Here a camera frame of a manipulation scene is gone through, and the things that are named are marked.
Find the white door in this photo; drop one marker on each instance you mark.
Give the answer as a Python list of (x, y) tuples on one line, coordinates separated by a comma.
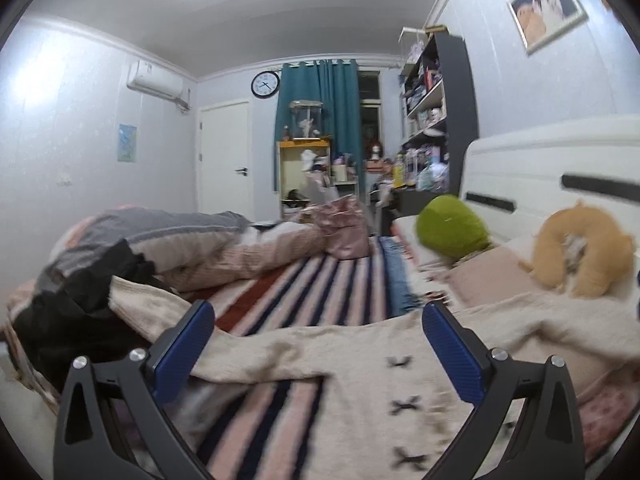
[(224, 180)]

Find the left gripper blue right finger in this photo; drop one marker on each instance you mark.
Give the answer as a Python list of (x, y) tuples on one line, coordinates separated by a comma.
[(546, 442)]

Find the dark tall bookshelf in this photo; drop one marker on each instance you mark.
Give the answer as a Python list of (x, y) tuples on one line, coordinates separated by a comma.
[(438, 97)]

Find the yellow shelf unit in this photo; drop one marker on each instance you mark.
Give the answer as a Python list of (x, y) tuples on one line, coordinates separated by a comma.
[(295, 158)]

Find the cream knit sweater with bows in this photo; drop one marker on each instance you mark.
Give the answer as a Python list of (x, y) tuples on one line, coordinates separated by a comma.
[(387, 396)]

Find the tan U-shaped plush pillow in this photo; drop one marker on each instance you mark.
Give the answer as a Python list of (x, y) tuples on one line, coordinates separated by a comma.
[(583, 245)]

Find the striped pink navy blanket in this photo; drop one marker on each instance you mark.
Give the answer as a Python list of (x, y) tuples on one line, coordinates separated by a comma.
[(266, 432)]

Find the round wall clock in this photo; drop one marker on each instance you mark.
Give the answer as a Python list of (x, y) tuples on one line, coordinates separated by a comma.
[(265, 84)]

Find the white air conditioner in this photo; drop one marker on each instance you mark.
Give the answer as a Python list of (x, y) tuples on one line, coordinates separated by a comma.
[(155, 80)]

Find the pink satin bag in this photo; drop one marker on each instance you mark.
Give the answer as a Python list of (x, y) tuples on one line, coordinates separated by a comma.
[(343, 225)]

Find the white bed headboard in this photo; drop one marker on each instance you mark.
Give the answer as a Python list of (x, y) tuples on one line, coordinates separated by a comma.
[(517, 180)]

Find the framed wall photo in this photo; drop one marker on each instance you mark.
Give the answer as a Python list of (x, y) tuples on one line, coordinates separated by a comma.
[(540, 22)]

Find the black garment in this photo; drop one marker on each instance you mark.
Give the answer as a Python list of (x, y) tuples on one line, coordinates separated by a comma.
[(75, 319)]

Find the grey pink striped duvet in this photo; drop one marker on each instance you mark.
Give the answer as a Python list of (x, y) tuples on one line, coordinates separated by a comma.
[(190, 251)]

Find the pink bed pillow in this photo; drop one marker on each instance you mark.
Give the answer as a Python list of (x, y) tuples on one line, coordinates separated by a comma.
[(490, 277)]

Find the green plush pillow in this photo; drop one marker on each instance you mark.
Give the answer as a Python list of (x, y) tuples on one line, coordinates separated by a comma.
[(449, 227)]

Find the glass display case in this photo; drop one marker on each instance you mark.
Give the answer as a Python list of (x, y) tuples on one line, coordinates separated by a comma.
[(306, 119)]

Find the small blue wall poster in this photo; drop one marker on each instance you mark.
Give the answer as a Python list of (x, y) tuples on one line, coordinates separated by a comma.
[(127, 143)]

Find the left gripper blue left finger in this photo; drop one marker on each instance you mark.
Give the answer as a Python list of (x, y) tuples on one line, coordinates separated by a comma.
[(89, 441)]

